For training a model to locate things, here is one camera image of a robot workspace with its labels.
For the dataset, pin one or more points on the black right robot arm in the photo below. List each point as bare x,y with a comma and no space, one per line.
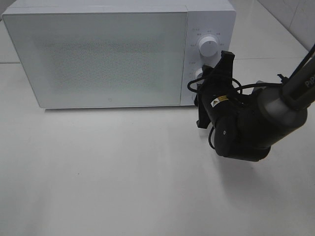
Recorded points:
246,120

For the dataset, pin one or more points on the upper white power knob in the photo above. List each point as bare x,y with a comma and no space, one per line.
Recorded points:
208,46

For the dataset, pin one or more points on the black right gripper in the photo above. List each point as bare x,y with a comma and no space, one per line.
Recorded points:
214,95

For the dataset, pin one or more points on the white microwave oven body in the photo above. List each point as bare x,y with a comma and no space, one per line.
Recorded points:
204,17

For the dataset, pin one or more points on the white microwave door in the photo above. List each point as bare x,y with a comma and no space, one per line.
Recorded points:
101,60

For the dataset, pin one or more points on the white timer knob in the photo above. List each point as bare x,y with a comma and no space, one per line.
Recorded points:
198,74

